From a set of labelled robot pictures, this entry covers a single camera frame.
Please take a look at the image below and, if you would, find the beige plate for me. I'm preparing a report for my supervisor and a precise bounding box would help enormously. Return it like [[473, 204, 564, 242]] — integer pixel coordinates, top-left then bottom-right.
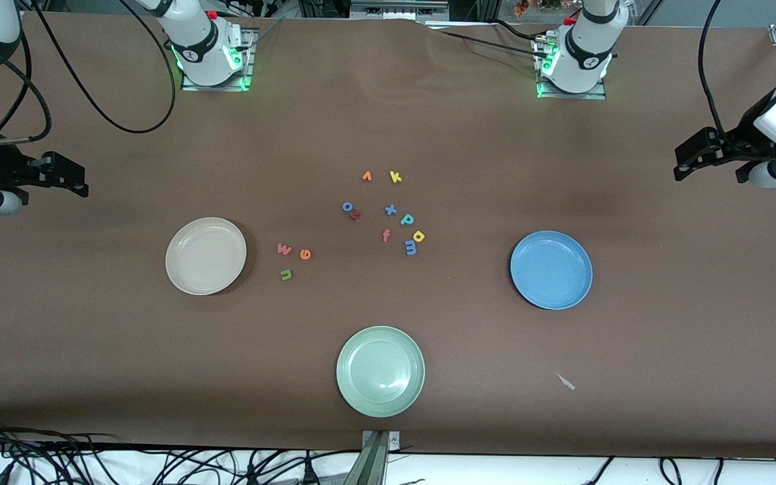
[[165, 217, 248, 296]]

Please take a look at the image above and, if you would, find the metal table edge bracket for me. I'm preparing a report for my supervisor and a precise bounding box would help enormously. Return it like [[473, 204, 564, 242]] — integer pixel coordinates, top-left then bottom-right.
[[360, 430, 401, 485]]

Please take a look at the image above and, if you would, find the orange dried plant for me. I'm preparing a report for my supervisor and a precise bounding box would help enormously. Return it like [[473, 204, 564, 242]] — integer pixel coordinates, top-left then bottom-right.
[[511, 0, 584, 18]]

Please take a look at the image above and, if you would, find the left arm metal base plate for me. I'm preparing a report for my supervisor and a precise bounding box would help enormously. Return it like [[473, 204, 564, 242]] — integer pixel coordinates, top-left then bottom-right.
[[536, 37, 608, 100]]

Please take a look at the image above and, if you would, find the brown table cover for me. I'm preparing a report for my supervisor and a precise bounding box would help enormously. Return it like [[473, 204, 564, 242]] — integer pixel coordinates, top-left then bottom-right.
[[0, 12, 776, 460]]

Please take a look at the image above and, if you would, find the green plate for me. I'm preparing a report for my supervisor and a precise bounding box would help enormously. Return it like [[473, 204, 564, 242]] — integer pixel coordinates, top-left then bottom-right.
[[335, 326, 426, 418]]

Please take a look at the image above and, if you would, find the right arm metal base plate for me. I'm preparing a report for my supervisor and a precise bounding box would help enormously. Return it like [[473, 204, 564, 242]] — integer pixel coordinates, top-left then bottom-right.
[[181, 27, 255, 92]]

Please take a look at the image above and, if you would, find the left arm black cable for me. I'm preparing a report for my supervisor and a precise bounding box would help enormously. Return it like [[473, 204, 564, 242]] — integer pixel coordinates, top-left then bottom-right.
[[698, 0, 732, 146]]

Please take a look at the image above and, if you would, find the black base supply cable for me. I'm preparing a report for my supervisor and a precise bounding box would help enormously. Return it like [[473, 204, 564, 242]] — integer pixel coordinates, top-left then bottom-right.
[[428, 19, 554, 60]]

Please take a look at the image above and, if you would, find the grey metal frame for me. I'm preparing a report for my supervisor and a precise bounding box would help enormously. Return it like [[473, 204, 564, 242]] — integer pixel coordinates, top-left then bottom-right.
[[350, 0, 451, 21]]

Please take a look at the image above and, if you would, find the blue plate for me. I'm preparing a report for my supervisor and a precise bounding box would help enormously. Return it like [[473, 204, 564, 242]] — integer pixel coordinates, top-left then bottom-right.
[[510, 230, 593, 311]]

